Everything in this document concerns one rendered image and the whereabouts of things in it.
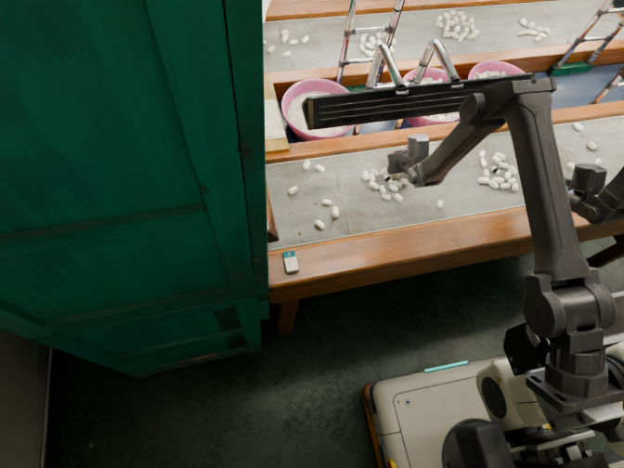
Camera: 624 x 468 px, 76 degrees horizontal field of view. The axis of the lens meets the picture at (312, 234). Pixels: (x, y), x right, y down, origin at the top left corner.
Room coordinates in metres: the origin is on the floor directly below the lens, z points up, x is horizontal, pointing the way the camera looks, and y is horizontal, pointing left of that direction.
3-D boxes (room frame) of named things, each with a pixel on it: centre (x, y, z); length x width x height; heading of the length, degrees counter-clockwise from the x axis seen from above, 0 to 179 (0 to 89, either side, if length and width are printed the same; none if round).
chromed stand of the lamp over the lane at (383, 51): (0.89, -0.18, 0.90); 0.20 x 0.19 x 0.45; 114
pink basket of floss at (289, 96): (1.01, 0.06, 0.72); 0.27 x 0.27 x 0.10
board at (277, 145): (0.92, 0.26, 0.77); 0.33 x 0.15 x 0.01; 24
